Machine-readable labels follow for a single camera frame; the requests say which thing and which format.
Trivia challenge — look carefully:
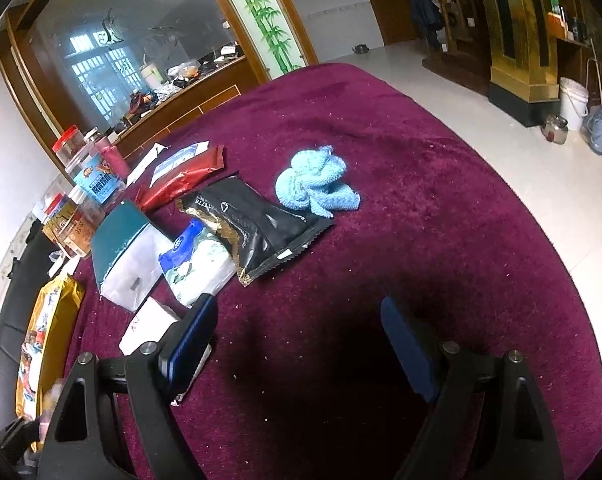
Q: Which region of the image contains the black foil snack packet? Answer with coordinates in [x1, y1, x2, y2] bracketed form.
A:
[175, 175, 337, 288]

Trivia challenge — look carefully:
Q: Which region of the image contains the light blue bag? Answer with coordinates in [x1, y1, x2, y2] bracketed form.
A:
[587, 102, 602, 156]

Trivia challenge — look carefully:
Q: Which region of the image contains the wooden counter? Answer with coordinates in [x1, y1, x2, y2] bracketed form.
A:
[108, 55, 262, 161]

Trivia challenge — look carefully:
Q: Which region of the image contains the etched glass partition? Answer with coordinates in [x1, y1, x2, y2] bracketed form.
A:
[28, 0, 247, 136]

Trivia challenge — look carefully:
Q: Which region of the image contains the bamboo print panel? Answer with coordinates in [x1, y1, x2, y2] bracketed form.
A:
[208, 0, 317, 81]

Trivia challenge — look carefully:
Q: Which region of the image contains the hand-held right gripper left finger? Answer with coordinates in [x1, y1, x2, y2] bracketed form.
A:
[40, 294, 219, 480]

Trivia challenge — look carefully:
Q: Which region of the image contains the brown wooden door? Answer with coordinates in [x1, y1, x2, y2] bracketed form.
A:
[353, 0, 422, 48]

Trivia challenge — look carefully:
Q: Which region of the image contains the black sofa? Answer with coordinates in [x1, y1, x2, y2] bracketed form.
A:
[0, 230, 77, 461]

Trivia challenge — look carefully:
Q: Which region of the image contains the dark red tumbler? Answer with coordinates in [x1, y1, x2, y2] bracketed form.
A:
[95, 135, 129, 178]

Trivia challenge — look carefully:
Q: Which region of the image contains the white pitcher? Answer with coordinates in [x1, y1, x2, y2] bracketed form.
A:
[140, 62, 164, 91]

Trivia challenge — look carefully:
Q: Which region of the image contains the clear jar with golden label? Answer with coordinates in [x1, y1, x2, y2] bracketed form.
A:
[41, 191, 107, 261]

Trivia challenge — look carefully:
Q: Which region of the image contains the white plastic bucket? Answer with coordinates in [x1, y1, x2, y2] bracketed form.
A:
[558, 76, 590, 132]

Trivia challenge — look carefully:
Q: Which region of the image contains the white and blue packet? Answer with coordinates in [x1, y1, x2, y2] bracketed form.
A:
[150, 141, 211, 187]

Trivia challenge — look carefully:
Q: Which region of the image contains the wooden staircase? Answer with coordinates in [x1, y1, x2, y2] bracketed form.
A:
[421, 0, 492, 96]

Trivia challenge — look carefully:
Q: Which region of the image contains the orange box on shelf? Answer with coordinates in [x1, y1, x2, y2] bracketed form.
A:
[547, 10, 568, 40]

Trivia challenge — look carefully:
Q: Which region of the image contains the white leaf-print wipes packet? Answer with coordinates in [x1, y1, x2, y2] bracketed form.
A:
[158, 220, 238, 309]

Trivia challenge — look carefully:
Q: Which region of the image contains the golden pillar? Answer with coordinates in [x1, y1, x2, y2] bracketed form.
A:
[471, 0, 564, 128]

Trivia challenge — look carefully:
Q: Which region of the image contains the light blue towel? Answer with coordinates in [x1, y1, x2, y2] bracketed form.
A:
[274, 145, 362, 218]

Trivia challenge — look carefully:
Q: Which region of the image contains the white tissue packet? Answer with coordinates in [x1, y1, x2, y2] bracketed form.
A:
[118, 296, 213, 403]

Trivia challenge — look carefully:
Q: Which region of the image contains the maroon plush tablecloth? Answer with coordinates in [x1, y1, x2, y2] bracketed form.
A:
[66, 62, 602, 480]

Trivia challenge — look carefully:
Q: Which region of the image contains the white paper leaflet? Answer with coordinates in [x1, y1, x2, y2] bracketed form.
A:
[125, 142, 171, 183]

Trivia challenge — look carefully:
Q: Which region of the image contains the teal tissue box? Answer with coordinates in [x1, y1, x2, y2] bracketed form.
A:
[90, 199, 174, 313]

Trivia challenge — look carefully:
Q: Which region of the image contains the clear jar with red lid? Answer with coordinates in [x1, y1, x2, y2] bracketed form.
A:
[51, 125, 128, 208]

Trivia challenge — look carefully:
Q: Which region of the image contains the yellow printed bag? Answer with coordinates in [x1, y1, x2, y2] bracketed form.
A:
[15, 276, 86, 453]

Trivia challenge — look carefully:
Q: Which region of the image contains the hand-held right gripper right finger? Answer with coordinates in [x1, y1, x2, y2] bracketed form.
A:
[380, 296, 564, 480]

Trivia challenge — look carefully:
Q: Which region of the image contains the red foil packet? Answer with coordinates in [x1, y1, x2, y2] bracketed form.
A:
[135, 145, 225, 212]

